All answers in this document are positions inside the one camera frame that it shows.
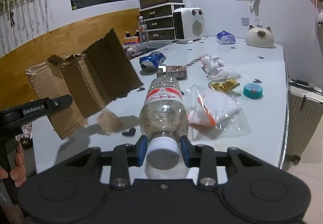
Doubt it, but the clear plastic water bottle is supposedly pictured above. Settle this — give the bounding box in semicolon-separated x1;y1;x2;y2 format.
140;76;188;170

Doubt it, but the white plastic bag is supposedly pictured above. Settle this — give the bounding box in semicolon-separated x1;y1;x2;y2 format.
200;54;241;81

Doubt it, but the crushed blue soda can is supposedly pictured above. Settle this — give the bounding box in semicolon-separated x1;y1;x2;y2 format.
139;51;166;73

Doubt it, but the person's left hand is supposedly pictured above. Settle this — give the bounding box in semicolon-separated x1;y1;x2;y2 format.
0;141;27;187

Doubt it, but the clear plastic bag with tissue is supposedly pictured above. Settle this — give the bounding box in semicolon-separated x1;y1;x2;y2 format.
185;85;251;140

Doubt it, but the gold foil wrapper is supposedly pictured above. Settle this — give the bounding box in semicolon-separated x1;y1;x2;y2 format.
208;79;240;93

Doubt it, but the teal round lid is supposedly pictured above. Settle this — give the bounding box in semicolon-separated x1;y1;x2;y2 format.
243;83;263;99

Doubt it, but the open brown cardboard box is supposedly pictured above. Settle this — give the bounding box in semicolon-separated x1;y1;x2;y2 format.
26;29;143;139

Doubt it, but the dark red cigarette pack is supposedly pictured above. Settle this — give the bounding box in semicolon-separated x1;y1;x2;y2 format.
156;65;187;80

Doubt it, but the white ribbed suitcase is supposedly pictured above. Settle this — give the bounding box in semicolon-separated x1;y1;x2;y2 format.
286;79;322;165

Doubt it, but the blue tissue pack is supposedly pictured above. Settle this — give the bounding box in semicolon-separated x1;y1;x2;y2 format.
216;30;236;45

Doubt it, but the upright water bottle red label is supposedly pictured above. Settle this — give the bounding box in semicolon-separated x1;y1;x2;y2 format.
137;16;148;43

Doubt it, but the white cat-shaped ceramic lamp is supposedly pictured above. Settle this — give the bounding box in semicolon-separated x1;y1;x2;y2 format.
245;25;274;48

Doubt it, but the white portable heater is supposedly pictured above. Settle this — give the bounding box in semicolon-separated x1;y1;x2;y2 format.
172;7;206;43

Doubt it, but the black drawer cabinet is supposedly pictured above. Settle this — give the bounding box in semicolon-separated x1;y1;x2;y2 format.
139;2;186;42

